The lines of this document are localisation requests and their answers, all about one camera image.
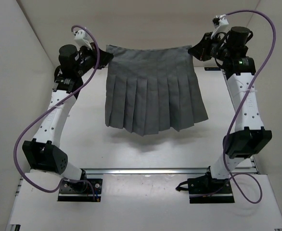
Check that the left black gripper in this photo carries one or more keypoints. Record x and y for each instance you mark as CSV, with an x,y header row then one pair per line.
x,y
105,57

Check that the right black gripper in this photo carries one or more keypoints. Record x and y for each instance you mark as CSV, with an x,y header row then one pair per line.
x,y
198,52

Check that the grey pleated skirt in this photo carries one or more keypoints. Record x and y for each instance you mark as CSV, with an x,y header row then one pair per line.
x,y
149,91

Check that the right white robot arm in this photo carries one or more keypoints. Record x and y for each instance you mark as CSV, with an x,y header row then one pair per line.
x,y
246,135

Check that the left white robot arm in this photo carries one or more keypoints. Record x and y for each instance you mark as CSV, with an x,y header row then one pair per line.
x,y
43,151

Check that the right blue corner label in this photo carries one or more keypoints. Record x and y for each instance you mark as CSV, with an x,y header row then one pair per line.
x,y
212,68

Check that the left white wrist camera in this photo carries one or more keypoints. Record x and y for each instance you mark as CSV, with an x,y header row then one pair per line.
x,y
81,38

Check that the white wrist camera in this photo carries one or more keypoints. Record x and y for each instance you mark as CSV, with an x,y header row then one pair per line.
x,y
81,38
220,23

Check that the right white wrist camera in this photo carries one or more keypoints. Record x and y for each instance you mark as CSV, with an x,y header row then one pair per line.
x,y
220,23

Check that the aluminium front rail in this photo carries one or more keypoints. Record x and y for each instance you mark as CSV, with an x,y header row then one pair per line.
x,y
144,171

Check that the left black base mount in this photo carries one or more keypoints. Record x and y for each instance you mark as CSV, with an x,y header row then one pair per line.
x,y
89,190

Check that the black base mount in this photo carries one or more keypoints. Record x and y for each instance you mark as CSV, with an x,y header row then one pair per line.
x,y
89,190
207,190

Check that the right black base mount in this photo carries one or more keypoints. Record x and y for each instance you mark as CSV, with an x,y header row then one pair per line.
x,y
207,190

